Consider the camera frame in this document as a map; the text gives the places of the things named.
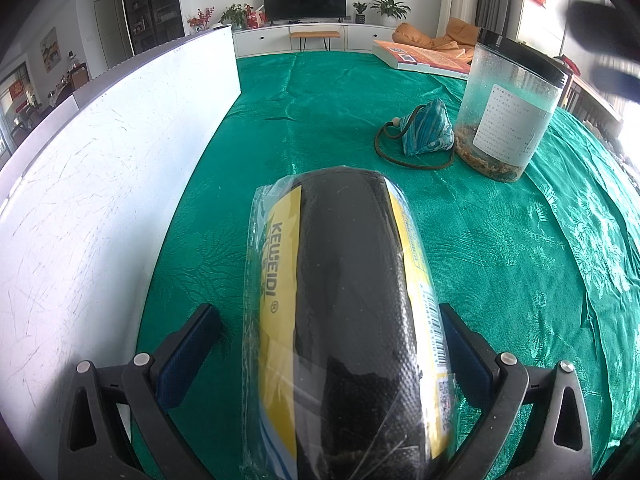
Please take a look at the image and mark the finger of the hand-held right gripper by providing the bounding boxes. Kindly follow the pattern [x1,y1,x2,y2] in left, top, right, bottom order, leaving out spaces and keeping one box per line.
[567,0,623,53]
[590,57,640,103]

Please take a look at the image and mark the grey curtain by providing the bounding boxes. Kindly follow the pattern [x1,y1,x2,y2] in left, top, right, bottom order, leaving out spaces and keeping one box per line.
[475,0,526,43]

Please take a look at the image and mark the black television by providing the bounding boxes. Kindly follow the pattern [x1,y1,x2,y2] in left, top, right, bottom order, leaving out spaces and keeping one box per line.
[262,0,347,23]

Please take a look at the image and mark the orange lounge chair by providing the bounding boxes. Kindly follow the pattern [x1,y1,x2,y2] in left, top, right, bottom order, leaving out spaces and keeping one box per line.
[391,16,481,61]

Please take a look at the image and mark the large green potted plant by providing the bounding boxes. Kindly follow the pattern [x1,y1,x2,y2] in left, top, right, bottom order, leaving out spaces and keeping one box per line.
[370,0,412,26]

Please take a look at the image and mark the wooden stool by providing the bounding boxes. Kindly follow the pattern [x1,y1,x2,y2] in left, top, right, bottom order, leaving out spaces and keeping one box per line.
[290,30,342,53]

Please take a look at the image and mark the teal striped pouch with cord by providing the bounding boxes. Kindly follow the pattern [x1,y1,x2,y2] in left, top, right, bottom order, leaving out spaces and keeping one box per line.
[375,98,456,171]

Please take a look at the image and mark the red flower arrangement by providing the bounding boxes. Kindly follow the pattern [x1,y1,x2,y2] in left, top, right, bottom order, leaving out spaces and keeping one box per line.
[186,7,215,36]

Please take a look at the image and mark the clear jar with black lid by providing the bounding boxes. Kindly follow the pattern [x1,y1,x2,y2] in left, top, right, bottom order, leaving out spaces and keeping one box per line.
[452,30,571,182]

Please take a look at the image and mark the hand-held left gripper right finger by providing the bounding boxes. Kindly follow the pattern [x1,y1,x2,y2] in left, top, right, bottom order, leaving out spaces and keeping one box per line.
[437,302,593,480]

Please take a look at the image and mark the framed wall painting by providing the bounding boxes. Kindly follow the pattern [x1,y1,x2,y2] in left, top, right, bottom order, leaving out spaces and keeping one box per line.
[40,27,61,72]

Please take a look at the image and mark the orange book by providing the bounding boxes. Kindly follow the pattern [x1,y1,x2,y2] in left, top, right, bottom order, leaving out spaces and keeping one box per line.
[371,39,473,80]

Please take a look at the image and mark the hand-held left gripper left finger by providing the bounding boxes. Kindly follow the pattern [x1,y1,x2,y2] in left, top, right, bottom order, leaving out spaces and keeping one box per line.
[57,302,222,480]

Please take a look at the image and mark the brown wooden dining chair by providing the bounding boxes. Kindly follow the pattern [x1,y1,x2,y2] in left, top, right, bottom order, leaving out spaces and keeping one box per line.
[50,62,91,111]

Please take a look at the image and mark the leafy green potted plant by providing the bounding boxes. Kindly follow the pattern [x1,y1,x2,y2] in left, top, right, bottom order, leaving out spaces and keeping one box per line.
[220,4,253,31]

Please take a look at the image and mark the black fabric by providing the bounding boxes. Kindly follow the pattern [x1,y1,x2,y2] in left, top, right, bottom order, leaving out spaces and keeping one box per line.
[241,166,458,480]

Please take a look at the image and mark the white cardboard box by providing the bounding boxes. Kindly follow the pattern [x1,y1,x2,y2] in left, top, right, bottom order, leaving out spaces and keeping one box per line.
[0,25,242,480]

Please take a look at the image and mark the dark display cabinet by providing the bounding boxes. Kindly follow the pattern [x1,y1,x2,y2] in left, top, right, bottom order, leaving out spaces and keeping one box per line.
[119,0,186,56]

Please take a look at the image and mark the green satin tablecloth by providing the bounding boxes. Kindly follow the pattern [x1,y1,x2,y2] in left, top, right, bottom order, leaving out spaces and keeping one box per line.
[132,50,640,480]

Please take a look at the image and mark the white tv cabinet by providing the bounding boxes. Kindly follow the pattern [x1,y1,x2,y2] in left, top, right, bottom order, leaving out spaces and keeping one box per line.
[232,22,401,58]

